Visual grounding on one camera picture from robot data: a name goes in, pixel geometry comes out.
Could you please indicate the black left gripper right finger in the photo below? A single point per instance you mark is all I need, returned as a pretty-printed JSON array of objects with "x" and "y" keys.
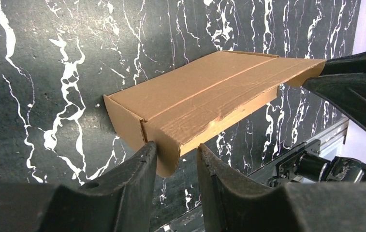
[{"x": 232, "y": 202}]

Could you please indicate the brown cardboard box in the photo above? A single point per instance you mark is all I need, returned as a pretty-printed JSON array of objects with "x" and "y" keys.
[{"x": 185, "y": 107}]

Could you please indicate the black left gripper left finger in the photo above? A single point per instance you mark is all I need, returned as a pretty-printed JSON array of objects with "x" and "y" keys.
[{"x": 118, "y": 201}]

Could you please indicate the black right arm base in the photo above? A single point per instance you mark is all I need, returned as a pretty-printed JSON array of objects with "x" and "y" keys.
[{"x": 305, "y": 162}]

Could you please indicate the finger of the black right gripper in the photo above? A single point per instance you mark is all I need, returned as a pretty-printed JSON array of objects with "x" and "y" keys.
[
  {"x": 347, "y": 64},
  {"x": 346, "y": 92}
]

